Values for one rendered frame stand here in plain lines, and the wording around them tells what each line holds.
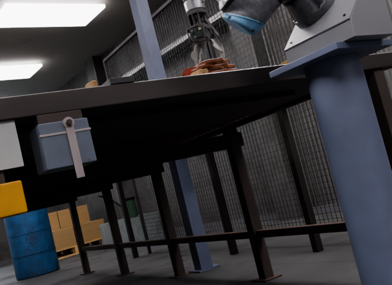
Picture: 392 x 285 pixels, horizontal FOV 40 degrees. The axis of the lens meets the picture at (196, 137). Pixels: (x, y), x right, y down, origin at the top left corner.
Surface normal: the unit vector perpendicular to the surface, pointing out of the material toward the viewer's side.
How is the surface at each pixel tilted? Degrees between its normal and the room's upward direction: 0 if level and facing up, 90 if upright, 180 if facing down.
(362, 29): 90
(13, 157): 90
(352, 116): 90
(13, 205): 90
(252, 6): 102
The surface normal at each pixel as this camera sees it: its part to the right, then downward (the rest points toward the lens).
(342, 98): -0.22, -0.04
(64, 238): 0.64, -0.22
